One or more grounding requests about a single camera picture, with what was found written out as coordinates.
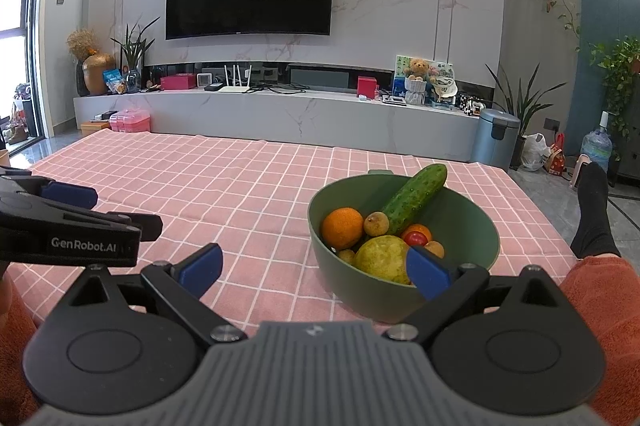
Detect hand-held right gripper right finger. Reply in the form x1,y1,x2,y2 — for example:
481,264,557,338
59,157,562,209
384,246,583,343

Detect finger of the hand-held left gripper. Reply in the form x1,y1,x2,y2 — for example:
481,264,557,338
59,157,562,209
0,166,98,211
25,195,163,243

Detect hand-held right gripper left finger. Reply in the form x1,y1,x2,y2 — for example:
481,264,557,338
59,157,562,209
65,242,247,346

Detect green bowl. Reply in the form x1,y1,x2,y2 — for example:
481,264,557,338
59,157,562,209
307,170,501,324

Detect brown kiwi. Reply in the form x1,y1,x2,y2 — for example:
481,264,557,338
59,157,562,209
363,212,388,237

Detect yellow-green pear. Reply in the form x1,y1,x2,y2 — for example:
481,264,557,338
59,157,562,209
353,236,413,285

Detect green cucumber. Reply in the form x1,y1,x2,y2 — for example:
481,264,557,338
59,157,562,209
381,163,447,237

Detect pink checked tablecloth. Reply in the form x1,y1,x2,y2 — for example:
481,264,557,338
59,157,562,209
5,128,578,342

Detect pink plastic storage box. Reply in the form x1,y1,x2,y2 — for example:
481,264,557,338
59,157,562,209
109,110,151,134

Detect blue snack packet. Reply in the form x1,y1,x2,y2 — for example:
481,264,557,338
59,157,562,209
102,68,126,94

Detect gold vase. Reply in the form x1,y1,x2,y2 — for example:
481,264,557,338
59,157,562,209
82,53,117,95

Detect person's left leg orange trousers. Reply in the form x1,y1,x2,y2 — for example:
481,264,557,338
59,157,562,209
0,276,43,422

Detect person's leg orange trousers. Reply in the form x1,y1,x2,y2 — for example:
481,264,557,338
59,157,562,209
557,256,640,426
0,276,43,422

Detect pink flat box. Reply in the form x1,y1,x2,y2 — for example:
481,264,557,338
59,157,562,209
160,74,197,90

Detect grey pedal trash can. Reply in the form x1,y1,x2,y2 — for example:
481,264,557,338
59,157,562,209
471,108,522,169

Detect dried flowers in dark vase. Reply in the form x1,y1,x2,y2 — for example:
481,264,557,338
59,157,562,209
66,29,101,97

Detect green plant in glass vase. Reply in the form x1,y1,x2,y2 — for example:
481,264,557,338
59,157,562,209
111,16,161,94

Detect white plastic bag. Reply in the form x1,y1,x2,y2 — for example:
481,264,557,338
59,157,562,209
521,133,550,171

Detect white router with antennas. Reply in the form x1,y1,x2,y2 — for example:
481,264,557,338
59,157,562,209
220,64,253,94

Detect red patterned bag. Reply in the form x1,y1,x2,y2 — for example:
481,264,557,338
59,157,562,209
545,133,566,177

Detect glass balcony door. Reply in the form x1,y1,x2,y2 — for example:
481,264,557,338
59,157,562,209
0,0,53,151

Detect black and white chequered item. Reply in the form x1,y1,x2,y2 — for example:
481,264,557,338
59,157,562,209
459,94,485,117

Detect person's foot in black sock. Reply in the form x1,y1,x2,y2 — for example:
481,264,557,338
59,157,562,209
570,162,622,259

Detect white marble television console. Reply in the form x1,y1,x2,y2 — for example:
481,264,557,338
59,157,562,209
73,88,483,161

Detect white wrapped flower pot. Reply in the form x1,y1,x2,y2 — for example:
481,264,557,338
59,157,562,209
405,78,428,107

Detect white patterned hat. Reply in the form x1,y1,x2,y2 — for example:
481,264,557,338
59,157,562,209
429,76,458,102

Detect small pink appliance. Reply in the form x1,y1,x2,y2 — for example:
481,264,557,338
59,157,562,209
572,156,593,191

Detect person's right leg orange trousers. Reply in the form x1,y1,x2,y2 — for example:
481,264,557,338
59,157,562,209
557,256,640,426

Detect tall potted leaf plant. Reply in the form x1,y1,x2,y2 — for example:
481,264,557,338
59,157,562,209
485,63,566,169

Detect brown teddy bear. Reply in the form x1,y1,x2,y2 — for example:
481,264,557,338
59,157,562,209
402,58,431,81

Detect green printed picture board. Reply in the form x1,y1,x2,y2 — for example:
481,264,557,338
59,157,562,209
392,54,456,99

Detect blue water jug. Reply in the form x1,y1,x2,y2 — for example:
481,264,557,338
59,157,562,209
580,112,613,174

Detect grey speaker bar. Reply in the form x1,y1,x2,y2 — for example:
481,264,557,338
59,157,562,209
290,68,349,90

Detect bushy green houseplant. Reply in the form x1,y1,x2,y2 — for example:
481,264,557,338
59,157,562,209
590,36,640,141

